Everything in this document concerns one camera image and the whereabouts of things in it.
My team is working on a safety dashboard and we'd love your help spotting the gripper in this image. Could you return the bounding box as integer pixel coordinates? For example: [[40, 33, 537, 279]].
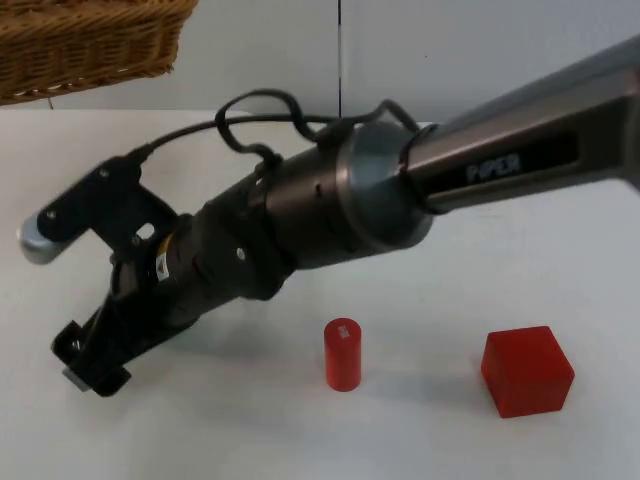
[[49, 213, 224, 400]]

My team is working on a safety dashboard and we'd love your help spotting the red cylinder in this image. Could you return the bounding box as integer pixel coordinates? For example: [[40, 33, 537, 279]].
[[323, 316, 365, 390]]

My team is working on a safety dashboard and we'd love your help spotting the pale brown wicker basket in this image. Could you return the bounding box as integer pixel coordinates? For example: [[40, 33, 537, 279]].
[[0, 0, 201, 107]]

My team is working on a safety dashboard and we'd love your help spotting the red cube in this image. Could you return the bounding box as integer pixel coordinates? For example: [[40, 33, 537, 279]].
[[480, 325, 576, 419]]

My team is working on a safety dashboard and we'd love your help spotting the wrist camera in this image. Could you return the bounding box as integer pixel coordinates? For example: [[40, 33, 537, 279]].
[[16, 156, 146, 266]]

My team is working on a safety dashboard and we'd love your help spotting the black cable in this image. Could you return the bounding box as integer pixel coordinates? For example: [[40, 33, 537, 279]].
[[130, 88, 446, 217]]

